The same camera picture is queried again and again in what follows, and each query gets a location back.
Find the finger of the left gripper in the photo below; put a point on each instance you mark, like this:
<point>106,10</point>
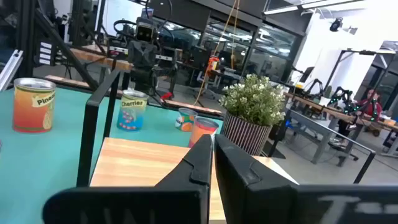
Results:
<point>135,56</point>
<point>150,56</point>

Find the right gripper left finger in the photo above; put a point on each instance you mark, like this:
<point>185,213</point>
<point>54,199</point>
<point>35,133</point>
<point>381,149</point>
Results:
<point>186,174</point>

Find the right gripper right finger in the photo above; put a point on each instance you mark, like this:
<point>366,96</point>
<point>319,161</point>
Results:
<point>248,186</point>

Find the peaches tin can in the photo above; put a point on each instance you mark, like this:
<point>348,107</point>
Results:
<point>200,130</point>

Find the cherries tin can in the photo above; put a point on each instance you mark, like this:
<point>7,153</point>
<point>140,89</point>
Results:
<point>132,115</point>

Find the background black robot arm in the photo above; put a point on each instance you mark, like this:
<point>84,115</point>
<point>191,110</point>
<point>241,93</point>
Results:
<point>342,99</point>
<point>377,109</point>

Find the red clamp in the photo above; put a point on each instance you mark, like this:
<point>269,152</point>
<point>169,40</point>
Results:
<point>166,96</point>

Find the potted plant striped pot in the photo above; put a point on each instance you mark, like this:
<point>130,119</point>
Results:
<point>248,133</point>

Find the orange device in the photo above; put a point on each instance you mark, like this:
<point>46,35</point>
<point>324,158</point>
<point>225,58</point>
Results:
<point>213,64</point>

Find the black box white labels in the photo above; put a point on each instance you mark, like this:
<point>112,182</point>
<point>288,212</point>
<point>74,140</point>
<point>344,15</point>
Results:
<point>45,53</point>

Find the wooden top workbench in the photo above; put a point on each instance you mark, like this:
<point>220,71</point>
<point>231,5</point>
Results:
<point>323,112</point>

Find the pineapple tin can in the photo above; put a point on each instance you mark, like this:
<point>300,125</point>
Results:
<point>32,109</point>

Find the silver aluminium profile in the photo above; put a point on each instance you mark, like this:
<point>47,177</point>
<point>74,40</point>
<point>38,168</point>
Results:
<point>9,71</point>

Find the black monitor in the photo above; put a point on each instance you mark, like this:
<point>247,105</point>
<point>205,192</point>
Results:
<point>307,74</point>

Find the ceiling light strip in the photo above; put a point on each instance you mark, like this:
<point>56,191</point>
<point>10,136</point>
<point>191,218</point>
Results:
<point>280,10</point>

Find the person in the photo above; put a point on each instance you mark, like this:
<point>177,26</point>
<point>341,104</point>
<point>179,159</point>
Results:
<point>370,107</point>

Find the black ceiling spot lamp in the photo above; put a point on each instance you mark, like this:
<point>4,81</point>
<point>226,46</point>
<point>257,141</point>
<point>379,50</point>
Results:
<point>335,25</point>

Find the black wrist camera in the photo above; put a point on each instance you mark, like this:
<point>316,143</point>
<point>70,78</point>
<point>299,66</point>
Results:
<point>144,32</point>

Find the black rig frame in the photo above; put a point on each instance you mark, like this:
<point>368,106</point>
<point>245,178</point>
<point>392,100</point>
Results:
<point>62,46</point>

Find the background black metal frame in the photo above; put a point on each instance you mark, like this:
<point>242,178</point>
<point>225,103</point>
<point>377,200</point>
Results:
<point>367,52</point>

